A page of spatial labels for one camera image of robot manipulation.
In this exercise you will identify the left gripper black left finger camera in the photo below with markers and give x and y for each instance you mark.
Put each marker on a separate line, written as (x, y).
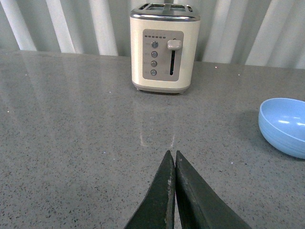
(157, 209)

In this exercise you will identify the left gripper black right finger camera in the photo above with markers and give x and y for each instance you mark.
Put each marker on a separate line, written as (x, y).
(199, 206)

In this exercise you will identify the cream two-slot toaster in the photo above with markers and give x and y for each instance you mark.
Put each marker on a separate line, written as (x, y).
(163, 44)

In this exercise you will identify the blue bowl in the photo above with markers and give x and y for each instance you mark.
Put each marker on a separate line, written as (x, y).
(282, 123)

